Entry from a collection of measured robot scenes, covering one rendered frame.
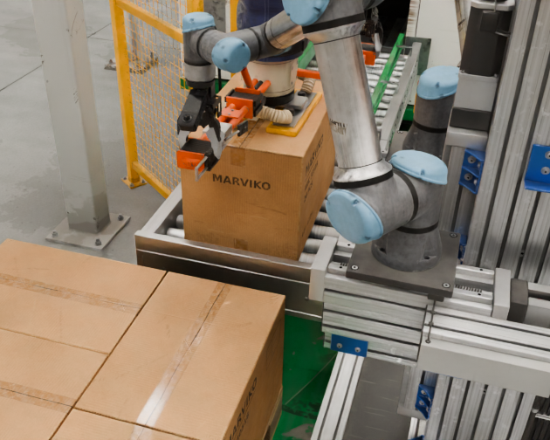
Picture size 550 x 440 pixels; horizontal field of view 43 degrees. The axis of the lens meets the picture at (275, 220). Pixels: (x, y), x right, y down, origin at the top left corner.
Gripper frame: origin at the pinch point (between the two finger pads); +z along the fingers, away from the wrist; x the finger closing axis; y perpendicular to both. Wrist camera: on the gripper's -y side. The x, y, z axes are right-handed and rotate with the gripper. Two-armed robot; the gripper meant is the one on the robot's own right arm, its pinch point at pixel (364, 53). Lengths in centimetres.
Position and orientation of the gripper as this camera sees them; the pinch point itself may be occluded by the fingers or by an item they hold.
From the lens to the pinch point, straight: 253.1
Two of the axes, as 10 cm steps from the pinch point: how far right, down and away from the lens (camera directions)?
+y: -2.9, 5.2, -8.0
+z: -0.2, 8.3, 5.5
